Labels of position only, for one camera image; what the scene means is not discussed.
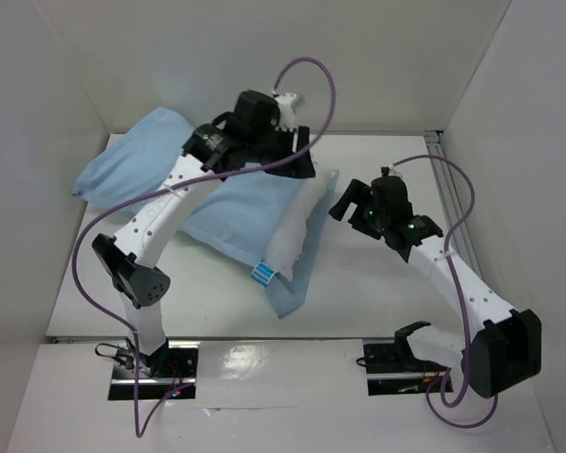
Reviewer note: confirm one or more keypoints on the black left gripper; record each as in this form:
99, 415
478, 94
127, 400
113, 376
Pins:
300, 167

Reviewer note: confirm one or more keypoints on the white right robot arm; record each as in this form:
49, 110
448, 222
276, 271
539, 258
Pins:
504, 348

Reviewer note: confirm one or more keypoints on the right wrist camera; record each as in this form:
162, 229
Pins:
390, 171

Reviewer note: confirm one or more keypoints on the green and blue pillowcase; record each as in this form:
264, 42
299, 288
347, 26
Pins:
238, 220

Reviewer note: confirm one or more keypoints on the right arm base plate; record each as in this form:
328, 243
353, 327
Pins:
390, 371

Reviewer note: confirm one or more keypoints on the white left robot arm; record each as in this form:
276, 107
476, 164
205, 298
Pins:
131, 254

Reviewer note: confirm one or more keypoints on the blue white pillow label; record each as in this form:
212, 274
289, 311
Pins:
263, 274

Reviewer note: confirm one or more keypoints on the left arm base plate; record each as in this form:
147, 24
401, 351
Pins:
176, 376

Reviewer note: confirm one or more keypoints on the white pillow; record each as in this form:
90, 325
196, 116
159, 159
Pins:
286, 246

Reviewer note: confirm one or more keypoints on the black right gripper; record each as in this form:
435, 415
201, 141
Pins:
355, 208

